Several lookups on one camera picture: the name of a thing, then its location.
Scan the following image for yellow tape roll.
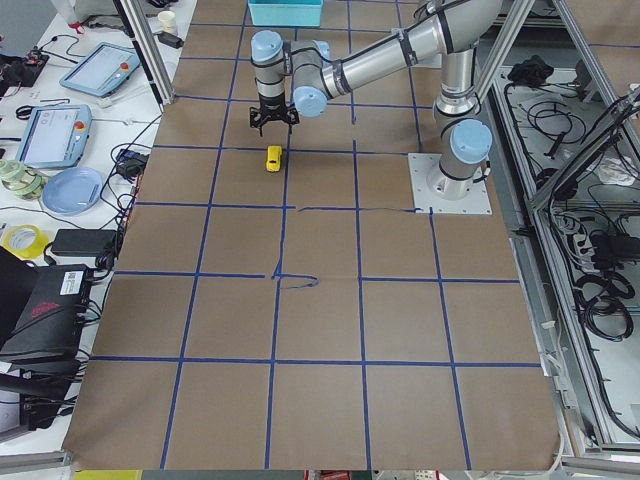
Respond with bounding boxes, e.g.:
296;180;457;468
2;225;49;260

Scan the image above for light blue plate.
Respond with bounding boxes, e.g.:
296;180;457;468
41;167;103;215

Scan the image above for white paper cup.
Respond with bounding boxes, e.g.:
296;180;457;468
157;10;178;36

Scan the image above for yellow beetle toy car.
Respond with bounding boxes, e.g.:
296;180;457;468
265;145;283;173

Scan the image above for blue teach pendant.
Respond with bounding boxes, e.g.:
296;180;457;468
59;42;141;98
16;105;93;169

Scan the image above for black computer box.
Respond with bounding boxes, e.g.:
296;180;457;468
1;249;92;364

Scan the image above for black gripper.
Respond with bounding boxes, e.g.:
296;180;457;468
249;95;299;137

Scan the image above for black power adapter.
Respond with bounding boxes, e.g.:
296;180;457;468
51;229;116;257

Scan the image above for lower blue teach pendant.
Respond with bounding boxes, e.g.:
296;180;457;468
16;105;93;169

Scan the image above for light blue plastic bin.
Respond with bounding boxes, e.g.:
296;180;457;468
248;0;324;27

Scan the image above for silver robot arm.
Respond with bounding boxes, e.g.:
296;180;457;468
249;1;502;142

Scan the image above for upper blue teach pendant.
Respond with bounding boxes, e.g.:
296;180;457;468
59;42;141;98

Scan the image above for brown paper table cover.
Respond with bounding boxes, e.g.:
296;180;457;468
64;1;559;470

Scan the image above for green tape rolls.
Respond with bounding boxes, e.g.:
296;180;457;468
1;160;47;200

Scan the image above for black small adapter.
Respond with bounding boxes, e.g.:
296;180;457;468
157;31;184;49

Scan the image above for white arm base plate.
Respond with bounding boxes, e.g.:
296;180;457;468
408;153;492;215

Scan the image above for aluminium frame post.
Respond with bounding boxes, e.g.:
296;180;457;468
113;0;175;106

